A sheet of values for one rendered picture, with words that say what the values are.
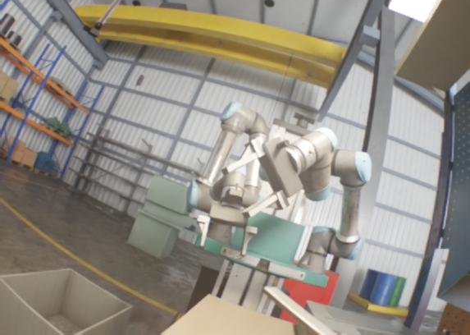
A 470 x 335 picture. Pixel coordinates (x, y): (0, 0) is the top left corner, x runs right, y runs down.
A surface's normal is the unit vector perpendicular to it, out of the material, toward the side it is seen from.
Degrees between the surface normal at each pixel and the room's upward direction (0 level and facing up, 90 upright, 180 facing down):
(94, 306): 90
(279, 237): 90
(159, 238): 90
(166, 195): 90
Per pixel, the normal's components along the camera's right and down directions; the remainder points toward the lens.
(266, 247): 0.01, -0.24
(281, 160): 0.47, -0.23
